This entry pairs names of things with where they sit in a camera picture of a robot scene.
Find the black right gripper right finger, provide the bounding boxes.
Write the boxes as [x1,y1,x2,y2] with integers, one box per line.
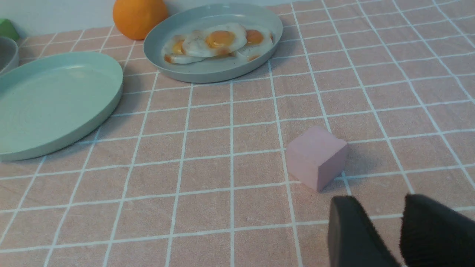
[399,194,475,267]

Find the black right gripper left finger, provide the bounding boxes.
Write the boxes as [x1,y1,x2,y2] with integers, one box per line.
[328,196,400,267]

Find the fried egg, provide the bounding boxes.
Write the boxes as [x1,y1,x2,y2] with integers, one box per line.
[231,25,273,62]
[182,23,247,57]
[161,35,206,65]

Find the pink foam cube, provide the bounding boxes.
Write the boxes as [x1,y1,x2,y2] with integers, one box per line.
[285,126,349,192]

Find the pink checkered tablecloth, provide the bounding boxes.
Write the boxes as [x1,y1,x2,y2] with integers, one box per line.
[1,0,475,267]

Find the grey egg plate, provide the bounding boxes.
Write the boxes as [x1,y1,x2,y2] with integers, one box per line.
[143,2,283,83]

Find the orange fruit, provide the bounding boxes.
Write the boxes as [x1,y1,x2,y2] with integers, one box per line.
[112,0,168,40]

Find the mint green center plate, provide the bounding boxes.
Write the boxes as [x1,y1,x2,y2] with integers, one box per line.
[0,51,123,162]

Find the grey bread plate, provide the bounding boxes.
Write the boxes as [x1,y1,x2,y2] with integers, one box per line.
[0,36,19,76]

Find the green foam cube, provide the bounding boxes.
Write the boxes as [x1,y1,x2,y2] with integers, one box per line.
[0,18,20,41]

